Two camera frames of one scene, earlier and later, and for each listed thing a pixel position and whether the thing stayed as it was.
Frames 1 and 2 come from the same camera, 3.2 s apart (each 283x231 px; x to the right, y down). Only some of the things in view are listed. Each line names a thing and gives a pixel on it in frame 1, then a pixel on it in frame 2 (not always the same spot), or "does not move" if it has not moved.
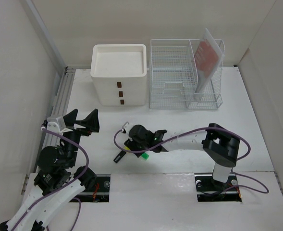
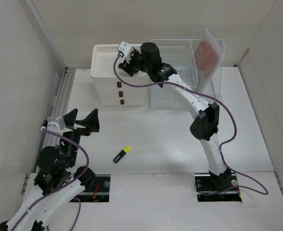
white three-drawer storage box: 119,72 does not move
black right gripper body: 134,146 -> 134,64
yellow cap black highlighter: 121,155 does not move
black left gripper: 91,122 does not move
